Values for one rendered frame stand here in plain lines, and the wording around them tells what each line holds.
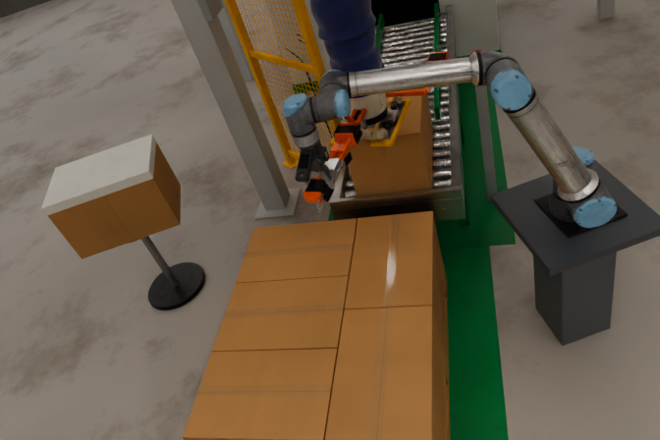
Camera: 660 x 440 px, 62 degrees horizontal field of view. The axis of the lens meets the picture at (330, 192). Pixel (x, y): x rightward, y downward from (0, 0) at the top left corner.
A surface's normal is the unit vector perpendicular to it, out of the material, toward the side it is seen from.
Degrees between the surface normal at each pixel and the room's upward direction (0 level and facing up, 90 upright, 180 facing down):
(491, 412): 0
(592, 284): 90
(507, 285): 0
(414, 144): 90
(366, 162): 90
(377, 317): 0
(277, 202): 90
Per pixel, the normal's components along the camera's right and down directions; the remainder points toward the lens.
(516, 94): -0.10, 0.53
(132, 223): 0.21, 0.58
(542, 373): -0.26, -0.75
